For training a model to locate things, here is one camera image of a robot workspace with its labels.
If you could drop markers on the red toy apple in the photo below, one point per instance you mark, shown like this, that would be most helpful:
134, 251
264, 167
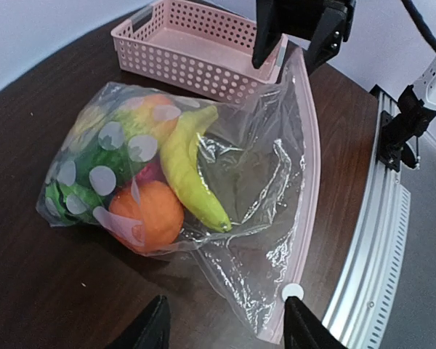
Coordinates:
151, 172

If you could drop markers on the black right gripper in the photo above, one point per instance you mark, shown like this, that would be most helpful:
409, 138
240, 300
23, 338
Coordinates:
325, 23

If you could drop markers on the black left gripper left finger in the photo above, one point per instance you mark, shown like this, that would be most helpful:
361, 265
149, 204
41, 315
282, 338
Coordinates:
150, 329

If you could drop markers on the front aluminium rail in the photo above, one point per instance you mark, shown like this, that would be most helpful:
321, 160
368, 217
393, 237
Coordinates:
359, 310

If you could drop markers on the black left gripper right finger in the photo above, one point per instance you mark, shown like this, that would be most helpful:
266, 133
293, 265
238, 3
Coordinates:
303, 330

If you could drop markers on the pink perforated plastic basket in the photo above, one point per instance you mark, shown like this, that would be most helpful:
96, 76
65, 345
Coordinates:
196, 47

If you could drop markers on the green orange toy mango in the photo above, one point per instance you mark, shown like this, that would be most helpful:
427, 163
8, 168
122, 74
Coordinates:
155, 115

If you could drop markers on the green toy watermelon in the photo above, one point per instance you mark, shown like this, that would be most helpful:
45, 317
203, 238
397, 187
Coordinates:
70, 205

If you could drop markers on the yellow toy pear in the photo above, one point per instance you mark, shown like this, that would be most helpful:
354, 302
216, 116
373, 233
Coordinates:
87, 124

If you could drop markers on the clear zip top bag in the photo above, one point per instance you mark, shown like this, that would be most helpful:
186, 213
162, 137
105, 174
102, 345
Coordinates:
261, 159

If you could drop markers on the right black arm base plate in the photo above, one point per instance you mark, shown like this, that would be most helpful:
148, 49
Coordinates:
412, 121

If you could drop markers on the orange toy orange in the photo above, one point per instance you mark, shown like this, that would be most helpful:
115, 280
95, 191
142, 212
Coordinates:
157, 214

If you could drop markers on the green toy bell pepper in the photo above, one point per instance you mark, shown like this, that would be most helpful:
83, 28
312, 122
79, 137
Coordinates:
118, 160

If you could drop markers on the yellow toy banana bunch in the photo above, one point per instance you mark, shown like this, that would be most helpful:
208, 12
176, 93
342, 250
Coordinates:
179, 160

